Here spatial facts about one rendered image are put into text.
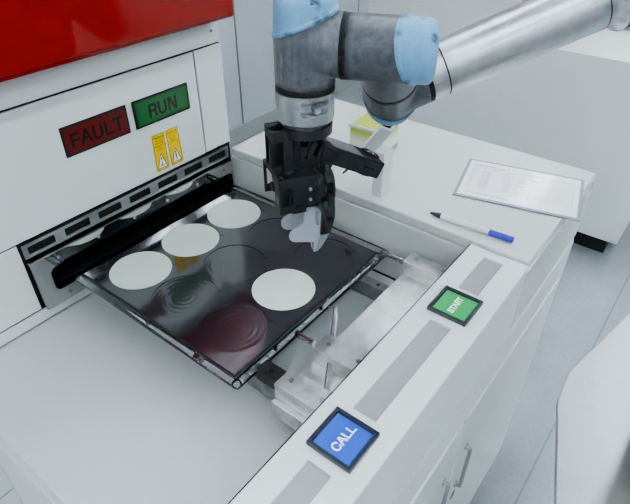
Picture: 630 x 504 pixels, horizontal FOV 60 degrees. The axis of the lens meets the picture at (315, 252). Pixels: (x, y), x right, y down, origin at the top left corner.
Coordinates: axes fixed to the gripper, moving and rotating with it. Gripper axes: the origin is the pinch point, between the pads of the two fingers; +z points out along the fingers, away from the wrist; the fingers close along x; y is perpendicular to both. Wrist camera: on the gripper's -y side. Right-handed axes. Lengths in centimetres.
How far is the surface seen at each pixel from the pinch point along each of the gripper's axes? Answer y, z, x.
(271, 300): 8.7, 7.4, 2.1
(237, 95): -45, 69, -241
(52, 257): 39.0, 3.9, -16.4
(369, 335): -3.0, 9.4, 12.6
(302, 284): 2.9, 7.4, 0.3
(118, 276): 30.0, 7.5, -12.5
